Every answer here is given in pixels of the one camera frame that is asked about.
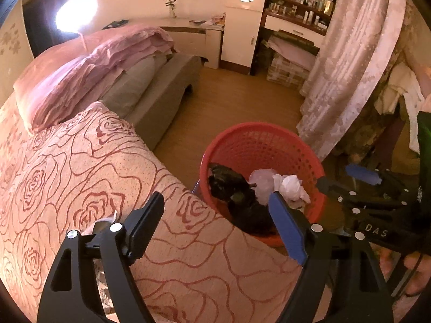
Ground bright round lamp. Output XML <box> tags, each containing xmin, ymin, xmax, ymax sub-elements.
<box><xmin>54</xmin><ymin>0</ymin><xmax>100</xmax><ymax>54</ymax></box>

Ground low white desk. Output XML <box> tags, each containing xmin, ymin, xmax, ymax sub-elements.
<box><xmin>101</xmin><ymin>17</ymin><xmax>225</xmax><ymax>61</ymax></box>

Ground person's right hand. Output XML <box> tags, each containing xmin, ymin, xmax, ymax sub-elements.
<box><xmin>403</xmin><ymin>252</ymin><xmax>431</xmax><ymax>296</ymax></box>

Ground dresser with cosmetics shelf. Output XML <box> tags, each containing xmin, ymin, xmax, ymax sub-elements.
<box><xmin>227</xmin><ymin>0</ymin><xmax>339</xmax><ymax>75</ymax></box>

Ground olive patterned cloth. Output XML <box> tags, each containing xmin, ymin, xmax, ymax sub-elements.
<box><xmin>333</xmin><ymin>57</ymin><xmax>421</xmax><ymax>165</ymax></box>

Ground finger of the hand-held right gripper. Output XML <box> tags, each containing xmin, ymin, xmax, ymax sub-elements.
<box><xmin>316</xmin><ymin>174</ymin><xmax>359</xmax><ymax>216</ymax></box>
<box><xmin>345</xmin><ymin>163</ymin><xmax>405</xmax><ymax>196</ymax></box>

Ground pale lace curtain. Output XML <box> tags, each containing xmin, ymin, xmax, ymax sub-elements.
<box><xmin>296</xmin><ymin>0</ymin><xmax>409</xmax><ymax>162</ymax></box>

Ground crumpled white paper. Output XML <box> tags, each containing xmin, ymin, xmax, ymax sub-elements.
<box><xmin>272</xmin><ymin>174</ymin><xmax>311</xmax><ymax>209</ymax></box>

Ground white garment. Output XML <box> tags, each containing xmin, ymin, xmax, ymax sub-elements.
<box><xmin>384</xmin><ymin>64</ymin><xmax>426</xmax><ymax>155</ymax></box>

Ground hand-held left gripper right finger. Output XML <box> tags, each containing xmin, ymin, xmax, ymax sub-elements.
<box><xmin>269</xmin><ymin>190</ymin><xmax>394</xmax><ymax>323</ymax></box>

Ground pile of papers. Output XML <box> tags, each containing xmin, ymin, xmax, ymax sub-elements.
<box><xmin>190</xmin><ymin>13</ymin><xmax>226</xmax><ymax>29</ymax></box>

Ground pink pillow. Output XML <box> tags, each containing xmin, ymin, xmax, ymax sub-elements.
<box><xmin>13</xmin><ymin>45</ymin><xmax>128</xmax><ymax>137</ymax></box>

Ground stack of clear storage boxes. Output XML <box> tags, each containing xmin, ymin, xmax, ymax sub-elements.
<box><xmin>266</xmin><ymin>50</ymin><xmax>317</xmax><ymax>91</ymax></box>

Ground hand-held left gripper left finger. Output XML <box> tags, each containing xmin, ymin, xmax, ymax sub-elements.
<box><xmin>36</xmin><ymin>191</ymin><xmax>165</xmax><ymax>323</ymax></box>

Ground pink rose-patterned bedspread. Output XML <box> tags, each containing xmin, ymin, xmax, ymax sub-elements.
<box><xmin>0</xmin><ymin>94</ymin><xmax>304</xmax><ymax>323</ymax></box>

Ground red plastic basket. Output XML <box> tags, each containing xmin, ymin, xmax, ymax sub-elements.
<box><xmin>199</xmin><ymin>122</ymin><xmax>327</xmax><ymax>247</ymax></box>

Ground green cloth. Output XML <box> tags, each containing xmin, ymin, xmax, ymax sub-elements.
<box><xmin>416</xmin><ymin>109</ymin><xmax>431</xmax><ymax>162</ymax></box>

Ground white floral wardrobe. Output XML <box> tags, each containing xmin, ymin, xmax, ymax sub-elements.
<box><xmin>0</xmin><ymin>17</ymin><xmax>26</xmax><ymax>71</ymax></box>

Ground pink duvet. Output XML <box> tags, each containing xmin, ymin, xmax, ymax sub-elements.
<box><xmin>79</xmin><ymin>23</ymin><xmax>176</xmax><ymax>81</ymax></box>

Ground rose in vase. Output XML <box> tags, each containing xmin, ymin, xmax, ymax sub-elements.
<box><xmin>162</xmin><ymin>0</ymin><xmax>178</xmax><ymax>19</ymax></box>

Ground black plastic bag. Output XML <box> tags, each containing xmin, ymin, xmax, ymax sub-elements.
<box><xmin>207</xmin><ymin>162</ymin><xmax>278</xmax><ymax>236</ymax></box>

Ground white cabinet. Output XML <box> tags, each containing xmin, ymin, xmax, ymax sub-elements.
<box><xmin>220</xmin><ymin>0</ymin><xmax>266</xmax><ymax>75</ymax></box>

